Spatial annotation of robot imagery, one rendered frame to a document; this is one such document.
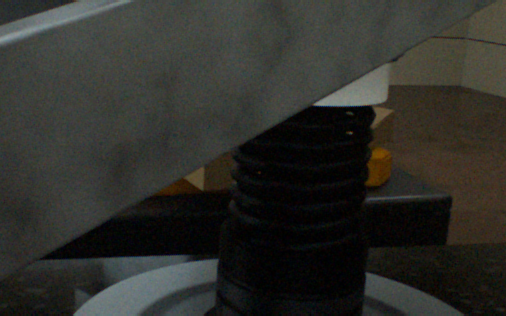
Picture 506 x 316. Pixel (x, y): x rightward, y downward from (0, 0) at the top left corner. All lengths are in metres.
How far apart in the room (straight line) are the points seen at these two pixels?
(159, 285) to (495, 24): 7.36
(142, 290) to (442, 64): 7.55
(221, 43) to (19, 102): 0.06
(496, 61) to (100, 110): 7.52
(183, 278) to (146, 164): 0.25
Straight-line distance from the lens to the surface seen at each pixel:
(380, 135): 1.11
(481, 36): 7.86
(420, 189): 1.06
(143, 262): 0.51
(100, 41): 0.17
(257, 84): 0.21
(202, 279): 0.42
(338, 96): 0.29
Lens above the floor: 1.02
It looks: 14 degrees down
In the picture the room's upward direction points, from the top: 4 degrees clockwise
